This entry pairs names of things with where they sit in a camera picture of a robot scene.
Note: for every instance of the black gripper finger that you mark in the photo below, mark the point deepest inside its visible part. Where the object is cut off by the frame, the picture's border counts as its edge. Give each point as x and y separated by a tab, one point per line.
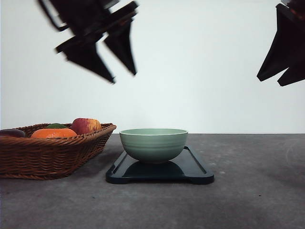
288	46
290	76

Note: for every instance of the green ceramic bowl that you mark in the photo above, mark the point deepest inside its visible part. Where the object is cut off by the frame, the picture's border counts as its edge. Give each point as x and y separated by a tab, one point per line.
153	144

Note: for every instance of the red yellow apple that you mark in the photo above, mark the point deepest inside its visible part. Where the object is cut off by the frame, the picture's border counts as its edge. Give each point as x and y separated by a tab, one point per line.
85	125

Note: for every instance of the black rectangular tray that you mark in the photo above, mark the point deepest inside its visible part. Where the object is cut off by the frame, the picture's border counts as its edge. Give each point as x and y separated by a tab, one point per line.
186	168

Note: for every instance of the brown wicker basket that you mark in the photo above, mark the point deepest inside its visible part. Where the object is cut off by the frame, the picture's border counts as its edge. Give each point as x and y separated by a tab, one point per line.
50	157

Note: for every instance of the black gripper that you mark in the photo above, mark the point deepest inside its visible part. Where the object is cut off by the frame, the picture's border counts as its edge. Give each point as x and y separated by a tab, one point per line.
91	21

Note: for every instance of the dark purple fruit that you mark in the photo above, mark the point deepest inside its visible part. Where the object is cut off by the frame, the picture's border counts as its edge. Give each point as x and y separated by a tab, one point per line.
12	133

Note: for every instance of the dark green fruit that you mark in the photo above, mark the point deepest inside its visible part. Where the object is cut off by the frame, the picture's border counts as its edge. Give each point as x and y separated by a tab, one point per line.
56	126

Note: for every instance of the orange tangerine fruit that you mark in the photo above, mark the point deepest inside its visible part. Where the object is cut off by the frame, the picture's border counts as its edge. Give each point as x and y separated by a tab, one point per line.
53	133

